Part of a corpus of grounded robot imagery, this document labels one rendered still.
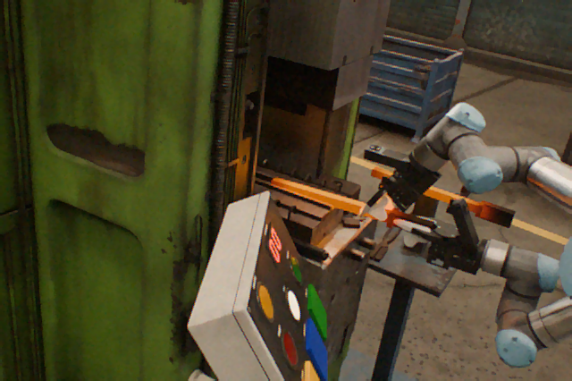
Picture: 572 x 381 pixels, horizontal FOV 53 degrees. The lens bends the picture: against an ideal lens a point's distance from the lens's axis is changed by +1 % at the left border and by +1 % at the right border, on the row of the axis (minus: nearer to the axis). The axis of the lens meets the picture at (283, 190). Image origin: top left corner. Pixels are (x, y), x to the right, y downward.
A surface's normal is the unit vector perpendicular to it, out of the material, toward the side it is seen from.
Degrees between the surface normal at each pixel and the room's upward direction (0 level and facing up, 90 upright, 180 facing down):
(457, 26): 90
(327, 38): 90
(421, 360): 0
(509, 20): 89
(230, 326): 90
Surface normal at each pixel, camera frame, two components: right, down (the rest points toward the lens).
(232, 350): -0.07, 0.43
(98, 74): -0.48, 0.31
